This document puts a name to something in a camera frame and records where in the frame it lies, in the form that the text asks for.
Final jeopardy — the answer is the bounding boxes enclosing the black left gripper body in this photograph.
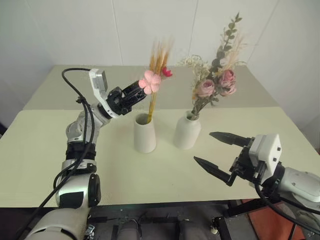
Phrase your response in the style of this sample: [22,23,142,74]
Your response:
[105,86,133,117]

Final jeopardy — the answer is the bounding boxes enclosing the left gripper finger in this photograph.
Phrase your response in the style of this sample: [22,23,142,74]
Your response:
[122,79,146,99]
[125,93,149,108]

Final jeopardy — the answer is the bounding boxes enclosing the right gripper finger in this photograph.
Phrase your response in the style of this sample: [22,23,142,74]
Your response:
[193,156,237,188]
[209,131,251,149]

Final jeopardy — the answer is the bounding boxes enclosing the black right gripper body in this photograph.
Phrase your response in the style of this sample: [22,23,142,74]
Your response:
[228,144,266,182]

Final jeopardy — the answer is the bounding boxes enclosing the wheat and pink flower bouquet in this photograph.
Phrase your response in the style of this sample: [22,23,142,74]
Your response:
[137,34,176,125]

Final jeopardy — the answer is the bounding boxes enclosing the tapered white vase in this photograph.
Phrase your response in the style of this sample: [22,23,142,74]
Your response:
[133,112,158,154]

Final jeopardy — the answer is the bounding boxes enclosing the bottle-shaped white vase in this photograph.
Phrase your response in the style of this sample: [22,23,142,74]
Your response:
[173,110,202,150]

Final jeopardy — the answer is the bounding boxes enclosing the rose and eucalyptus bouquet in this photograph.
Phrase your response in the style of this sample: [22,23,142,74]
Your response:
[176,11,251,123]

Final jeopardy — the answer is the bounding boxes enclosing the dark rounded shape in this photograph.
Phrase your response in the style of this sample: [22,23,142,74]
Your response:
[116,219,144,240]

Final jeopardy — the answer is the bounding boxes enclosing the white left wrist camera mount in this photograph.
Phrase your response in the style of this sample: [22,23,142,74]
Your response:
[88,68,121,120]

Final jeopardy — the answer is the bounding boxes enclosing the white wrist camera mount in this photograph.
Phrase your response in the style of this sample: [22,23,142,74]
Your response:
[88,68,121,120]
[248,133,283,181]

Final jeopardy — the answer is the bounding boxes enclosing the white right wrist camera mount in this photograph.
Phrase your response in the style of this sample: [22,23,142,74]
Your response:
[248,133,283,181]

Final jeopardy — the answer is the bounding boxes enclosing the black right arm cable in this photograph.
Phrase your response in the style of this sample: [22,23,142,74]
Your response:
[254,180,320,230]

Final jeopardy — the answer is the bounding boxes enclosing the black metal table frame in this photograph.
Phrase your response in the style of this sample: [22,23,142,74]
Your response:
[87,197,253,240]

